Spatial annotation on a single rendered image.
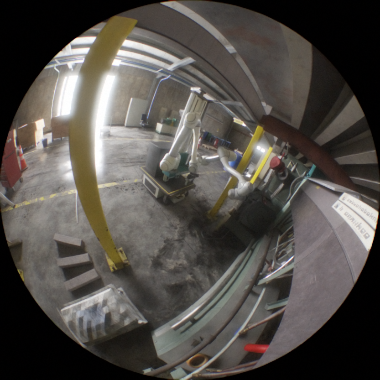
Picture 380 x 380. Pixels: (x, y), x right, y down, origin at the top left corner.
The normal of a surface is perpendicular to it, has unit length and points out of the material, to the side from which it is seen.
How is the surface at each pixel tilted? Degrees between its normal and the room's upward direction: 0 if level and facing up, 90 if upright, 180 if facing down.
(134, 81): 90
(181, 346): 0
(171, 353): 0
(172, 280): 0
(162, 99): 90
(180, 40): 90
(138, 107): 90
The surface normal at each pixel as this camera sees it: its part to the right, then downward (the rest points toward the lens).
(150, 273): 0.33, -0.78
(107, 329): 0.59, -0.59
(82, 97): 0.62, 0.61
